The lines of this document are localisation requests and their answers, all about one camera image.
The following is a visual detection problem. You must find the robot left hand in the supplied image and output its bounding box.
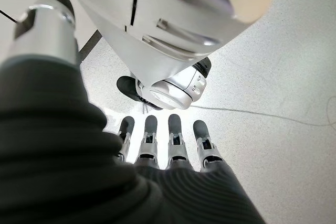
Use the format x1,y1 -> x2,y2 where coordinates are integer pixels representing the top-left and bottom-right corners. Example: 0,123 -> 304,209
0,0 -> 266,224

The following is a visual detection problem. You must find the black robot left foot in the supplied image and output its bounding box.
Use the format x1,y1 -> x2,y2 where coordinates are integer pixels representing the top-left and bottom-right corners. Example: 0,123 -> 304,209
116,75 -> 164,111

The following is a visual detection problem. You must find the white robot body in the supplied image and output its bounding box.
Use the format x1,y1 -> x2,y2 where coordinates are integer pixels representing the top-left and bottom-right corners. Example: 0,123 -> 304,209
56,0 -> 279,111

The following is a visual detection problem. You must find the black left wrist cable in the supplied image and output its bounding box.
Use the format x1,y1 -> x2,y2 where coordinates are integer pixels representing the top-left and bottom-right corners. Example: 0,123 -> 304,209
0,9 -> 19,23

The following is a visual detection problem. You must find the thin floor cable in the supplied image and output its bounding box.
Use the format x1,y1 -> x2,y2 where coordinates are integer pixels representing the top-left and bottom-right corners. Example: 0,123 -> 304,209
188,97 -> 336,128

